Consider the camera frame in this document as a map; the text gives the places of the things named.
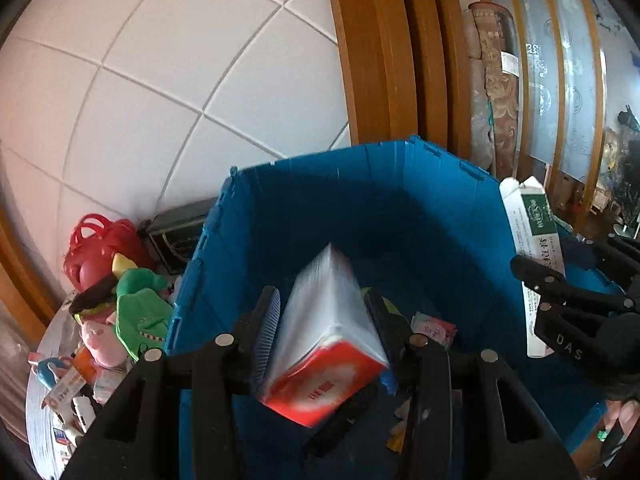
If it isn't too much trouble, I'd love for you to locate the white green long carton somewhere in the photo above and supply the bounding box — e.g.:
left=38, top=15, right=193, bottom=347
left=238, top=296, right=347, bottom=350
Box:
left=499, top=176, right=568, bottom=359

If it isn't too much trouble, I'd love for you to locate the frosted glass door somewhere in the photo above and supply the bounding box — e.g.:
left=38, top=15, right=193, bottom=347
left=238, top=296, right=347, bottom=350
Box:
left=477, top=0, right=640, bottom=221

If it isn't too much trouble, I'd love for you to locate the blue plastic storage crate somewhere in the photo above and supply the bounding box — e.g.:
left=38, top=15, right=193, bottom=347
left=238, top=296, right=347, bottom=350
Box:
left=165, top=135, right=626, bottom=480

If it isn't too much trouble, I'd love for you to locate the white sheer curtain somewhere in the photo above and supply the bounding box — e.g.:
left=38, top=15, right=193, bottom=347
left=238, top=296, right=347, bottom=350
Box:
left=0, top=300, right=36, bottom=441

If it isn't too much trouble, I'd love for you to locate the green dinosaur plush toy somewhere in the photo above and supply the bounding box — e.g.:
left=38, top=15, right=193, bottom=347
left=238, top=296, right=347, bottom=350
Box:
left=111, top=252, right=176, bottom=363

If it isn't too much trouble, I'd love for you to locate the red plastic basket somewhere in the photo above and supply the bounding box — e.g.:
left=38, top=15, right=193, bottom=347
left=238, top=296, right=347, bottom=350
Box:
left=65, top=213, right=153, bottom=296

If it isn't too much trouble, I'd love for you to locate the wooden door frame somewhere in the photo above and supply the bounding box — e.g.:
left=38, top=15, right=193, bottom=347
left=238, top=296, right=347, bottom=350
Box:
left=0, top=200, right=58, bottom=326
left=322, top=0, right=501, bottom=171

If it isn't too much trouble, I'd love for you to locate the lime green plush toy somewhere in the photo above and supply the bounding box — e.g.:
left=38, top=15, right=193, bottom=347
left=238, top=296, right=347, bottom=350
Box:
left=372, top=287, right=411, bottom=323

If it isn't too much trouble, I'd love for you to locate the pink pig plush toy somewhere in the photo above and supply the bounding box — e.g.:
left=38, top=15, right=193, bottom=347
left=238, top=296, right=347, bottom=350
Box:
left=79, top=305, right=135, bottom=367

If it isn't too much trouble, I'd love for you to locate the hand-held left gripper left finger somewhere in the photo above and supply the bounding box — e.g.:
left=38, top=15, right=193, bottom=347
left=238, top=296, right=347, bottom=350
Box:
left=60, top=286, right=282, bottom=480

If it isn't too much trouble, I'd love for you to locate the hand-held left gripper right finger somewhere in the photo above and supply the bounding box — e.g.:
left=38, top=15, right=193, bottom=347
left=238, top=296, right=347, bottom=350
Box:
left=364, top=287, right=581, bottom=480

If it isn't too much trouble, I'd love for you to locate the rolled patterned rug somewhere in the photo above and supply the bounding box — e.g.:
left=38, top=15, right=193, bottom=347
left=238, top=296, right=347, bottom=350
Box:
left=467, top=1, right=525, bottom=183

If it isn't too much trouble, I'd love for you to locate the white red tissue pack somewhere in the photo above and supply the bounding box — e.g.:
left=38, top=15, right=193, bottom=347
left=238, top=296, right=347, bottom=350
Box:
left=256, top=242, right=391, bottom=428

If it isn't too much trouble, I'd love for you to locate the person's right hand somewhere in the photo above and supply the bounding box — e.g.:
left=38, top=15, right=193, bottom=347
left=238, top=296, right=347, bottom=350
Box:
left=606, top=400, right=640, bottom=436

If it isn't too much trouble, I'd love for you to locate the dark gift bag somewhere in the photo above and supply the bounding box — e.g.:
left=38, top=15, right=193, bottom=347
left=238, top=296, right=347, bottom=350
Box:
left=142, top=199, right=213, bottom=275

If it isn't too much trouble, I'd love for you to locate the blue plush toy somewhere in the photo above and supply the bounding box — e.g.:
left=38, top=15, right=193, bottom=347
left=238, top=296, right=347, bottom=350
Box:
left=31, top=356, right=72, bottom=391

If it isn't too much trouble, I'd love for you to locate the pink small packet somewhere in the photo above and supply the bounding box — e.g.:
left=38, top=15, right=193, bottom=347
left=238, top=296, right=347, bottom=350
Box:
left=411, top=311, right=458, bottom=350

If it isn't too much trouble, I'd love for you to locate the white blue wipes pack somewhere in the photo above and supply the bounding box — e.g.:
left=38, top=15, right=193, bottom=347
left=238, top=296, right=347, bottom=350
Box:
left=92, top=365, right=128, bottom=406

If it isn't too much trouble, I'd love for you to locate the beige long box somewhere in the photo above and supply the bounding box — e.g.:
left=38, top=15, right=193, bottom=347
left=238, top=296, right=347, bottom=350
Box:
left=41, top=365, right=87, bottom=411

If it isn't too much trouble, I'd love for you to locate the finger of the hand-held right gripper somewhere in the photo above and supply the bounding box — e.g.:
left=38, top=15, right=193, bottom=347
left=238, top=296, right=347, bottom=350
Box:
left=510, top=255, right=638, bottom=313
left=582, top=232, right=640, bottom=286

